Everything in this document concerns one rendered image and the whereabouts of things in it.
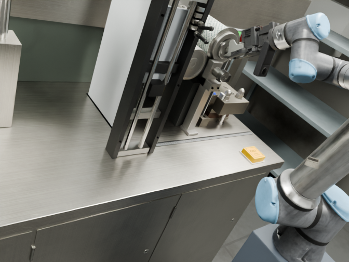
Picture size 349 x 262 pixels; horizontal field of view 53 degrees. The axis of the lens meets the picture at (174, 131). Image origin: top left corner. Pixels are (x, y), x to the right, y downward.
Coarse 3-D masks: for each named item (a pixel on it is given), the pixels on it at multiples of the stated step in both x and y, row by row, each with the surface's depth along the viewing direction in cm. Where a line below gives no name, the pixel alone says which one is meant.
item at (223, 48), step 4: (224, 40) 123; (228, 40) 123; (220, 44) 123; (224, 44) 123; (228, 44) 124; (220, 48) 123; (224, 48) 124; (228, 48) 125; (220, 52) 124; (224, 52) 126; (220, 56) 126
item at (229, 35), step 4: (228, 32) 123; (220, 36) 122; (224, 36) 122; (228, 36) 123; (232, 36) 124; (236, 36) 125; (220, 40) 122; (236, 40) 127; (216, 44) 122; (212, 48) 123; (216, 48) 123; (212, 52) 124; (216, 52) 124; (212, 56) 125; (216, 56) 126; (220, 60) 128; (224, 60) 130
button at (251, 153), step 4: (244, 148) 139; (248, 148) 140; (252, 148) 141; (256, 148) 142; (244, 152) 139; (248, 152) 138; (252, 152) 139; (256, 152) 140; (260, 152) 141; (248, 156) 138; (252, 156) 136; (256, 156) 137; (260, 156) 138; (264, 156) 139; (252, 160) 136; (256, 160) 137; (260, 160) 139
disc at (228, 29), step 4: (228, 28) 122; (232, 28) 123; (220, 32) 121; (224, 32) 122; (232, 32) 124; (236, 32) 125; (216, 36) 121; (212, 40) 121; (216, 40) 122; (212, 44) 122; (208, 48) 123; (208, 52) 124; (208, 56) 125; (208, 60) 127
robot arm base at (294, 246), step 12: (276, 228) 106; (288, 228) 101; (276, 240) 103; (288, 240) 100; (300, 240) 97; (312, 240) 96; (288, 252) 99; (300, 252) 98; (312, 252) 97; (324, 252) 100
